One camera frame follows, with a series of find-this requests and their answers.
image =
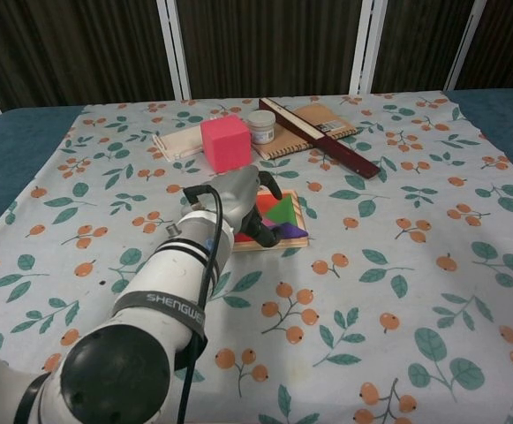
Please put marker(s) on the grey black left robot hand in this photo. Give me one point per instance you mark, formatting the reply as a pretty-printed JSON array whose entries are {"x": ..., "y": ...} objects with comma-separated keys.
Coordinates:
[{"x": 234, "y": 194}]

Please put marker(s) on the purple tangram parallelogram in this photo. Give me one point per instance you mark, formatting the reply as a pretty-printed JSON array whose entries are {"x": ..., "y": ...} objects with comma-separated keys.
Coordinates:
[{"x": 292, "y": 230}]

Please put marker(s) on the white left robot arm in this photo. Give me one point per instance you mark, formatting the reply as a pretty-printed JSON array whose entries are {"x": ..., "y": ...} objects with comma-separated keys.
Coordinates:
[{"x": 159, "y": 278}]

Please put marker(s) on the large red tangram triangle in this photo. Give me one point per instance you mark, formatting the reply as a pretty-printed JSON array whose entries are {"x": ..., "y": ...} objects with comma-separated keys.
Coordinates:
[{"x": 266, "y": 204}]

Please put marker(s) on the large green tangram triangle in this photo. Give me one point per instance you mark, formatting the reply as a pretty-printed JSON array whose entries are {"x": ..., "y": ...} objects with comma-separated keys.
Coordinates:
[{"x": 284, "y": 212}]

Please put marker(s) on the pink foam cube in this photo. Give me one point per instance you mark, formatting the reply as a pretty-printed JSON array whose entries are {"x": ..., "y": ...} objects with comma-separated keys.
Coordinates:
[{"x": 227, "y": 143}]

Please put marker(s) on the small white lidded jar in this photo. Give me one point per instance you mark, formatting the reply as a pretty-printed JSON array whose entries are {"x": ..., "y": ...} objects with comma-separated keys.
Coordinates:
[{"x": 262, "y": 128}]

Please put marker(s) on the folded beige cloth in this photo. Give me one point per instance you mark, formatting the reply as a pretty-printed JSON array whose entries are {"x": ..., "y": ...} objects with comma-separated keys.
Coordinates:
[{"x": 181, "y": 143}]

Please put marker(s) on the long dark red wooden box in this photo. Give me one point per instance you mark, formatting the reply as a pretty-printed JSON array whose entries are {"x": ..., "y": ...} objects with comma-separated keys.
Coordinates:
[{"x": 326, "y": 141}]

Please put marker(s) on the brown stitched notebook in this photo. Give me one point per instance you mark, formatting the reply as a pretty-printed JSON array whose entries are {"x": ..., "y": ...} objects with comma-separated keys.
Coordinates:
[{"x": 322, "y": 121}]

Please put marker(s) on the dark brown curtain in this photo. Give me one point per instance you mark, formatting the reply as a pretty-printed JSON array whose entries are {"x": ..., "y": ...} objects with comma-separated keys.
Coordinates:
[{"x": 265, "y": 44}]

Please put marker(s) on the floral fruit print tablecloth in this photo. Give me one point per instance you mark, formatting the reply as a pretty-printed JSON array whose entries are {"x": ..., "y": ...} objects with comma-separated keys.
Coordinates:
[{"x": 371, "y": 287}]

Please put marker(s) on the wooden tangram puzzle tray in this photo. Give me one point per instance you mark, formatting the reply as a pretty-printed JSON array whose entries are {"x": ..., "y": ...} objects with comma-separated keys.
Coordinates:
[{"x": 298, "y": 207}]

